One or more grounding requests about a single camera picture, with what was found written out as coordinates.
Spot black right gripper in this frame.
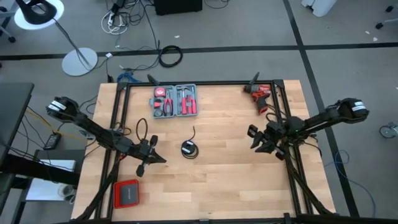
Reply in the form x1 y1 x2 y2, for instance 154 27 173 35
247 120 289 162

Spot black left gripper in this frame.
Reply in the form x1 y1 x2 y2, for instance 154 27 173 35
135 135 168 179

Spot black cord spool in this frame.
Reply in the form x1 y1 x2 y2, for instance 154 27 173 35
181 139 197 156

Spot thin black cord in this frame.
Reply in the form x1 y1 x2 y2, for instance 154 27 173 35
180 125 200 161

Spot red-rimmed grey box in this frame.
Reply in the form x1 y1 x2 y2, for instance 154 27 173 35
112 179 140 210

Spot grey plastic tool case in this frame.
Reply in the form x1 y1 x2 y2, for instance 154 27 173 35
149 83 199 119

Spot black side table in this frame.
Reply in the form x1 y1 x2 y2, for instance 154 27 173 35
18 148 86 224

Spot white paper sheet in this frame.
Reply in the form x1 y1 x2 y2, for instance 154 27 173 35
39 159 76 172

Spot black power adapter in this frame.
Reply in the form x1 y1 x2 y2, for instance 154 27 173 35
43 133 62 151

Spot grey caster wheel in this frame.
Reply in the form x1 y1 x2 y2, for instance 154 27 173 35
379 122 398 139

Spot white power strip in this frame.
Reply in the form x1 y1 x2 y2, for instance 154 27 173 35
100 10 129 35

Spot white trash bin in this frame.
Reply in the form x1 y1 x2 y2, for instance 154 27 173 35
300 0 338 17

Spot black desk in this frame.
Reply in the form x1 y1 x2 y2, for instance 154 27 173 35
0 82 35 166

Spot black floor box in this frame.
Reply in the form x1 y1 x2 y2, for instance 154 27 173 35
153 0 203 16

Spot grey office chair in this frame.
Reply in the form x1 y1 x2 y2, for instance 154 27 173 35
374 4 398 30

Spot grey chair leg caster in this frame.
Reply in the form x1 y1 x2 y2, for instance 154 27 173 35
0 6 17 44

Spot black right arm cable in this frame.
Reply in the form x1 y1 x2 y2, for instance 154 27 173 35
265 104 287 126

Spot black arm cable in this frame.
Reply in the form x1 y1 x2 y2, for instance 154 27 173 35
135 118 149 143
265 104 287 126

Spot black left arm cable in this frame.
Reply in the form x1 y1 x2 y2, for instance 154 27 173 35
135 118 149 143

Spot red black cordless drill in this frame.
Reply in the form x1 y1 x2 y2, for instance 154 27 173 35
243 83 272 115

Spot red-handled hammer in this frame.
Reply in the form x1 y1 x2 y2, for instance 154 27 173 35
177 86 195 115

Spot red-handled pliers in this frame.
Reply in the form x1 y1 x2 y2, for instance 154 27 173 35
163 90 174 117

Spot long blue floor cable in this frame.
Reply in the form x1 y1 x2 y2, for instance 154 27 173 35
323 149 377 218

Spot blue cable bundle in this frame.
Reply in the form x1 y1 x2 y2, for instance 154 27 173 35
116 72 141 84

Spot coiled black floor cable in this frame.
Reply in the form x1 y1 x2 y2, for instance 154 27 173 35
158 45 184 68

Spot yellow floor cable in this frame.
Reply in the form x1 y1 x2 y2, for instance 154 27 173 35
24 109 88 142

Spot white ring floor lamp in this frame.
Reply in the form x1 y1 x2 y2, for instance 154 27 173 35
14 0 99 77

